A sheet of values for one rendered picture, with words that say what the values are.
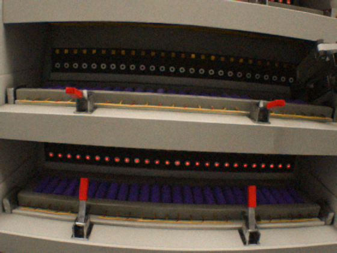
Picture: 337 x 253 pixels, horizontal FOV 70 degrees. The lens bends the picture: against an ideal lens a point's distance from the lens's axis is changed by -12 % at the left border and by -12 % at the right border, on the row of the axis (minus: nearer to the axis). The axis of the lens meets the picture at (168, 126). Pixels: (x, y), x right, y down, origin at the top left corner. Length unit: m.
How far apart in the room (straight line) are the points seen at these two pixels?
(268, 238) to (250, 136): 0.18
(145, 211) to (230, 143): 0.18
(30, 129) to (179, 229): 0.28
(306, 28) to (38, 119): 0.45
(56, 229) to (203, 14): 0.41
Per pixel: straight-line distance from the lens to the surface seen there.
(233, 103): 0.44
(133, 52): 0.56
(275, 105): 0.36
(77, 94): 0.36
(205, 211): 0.47
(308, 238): 0.50
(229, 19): 0.44
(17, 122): 0.44
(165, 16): 0.43
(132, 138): 0.39
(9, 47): 0.52
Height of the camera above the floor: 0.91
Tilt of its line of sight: 1 degrees up
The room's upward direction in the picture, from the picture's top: 3 degrees clockwise
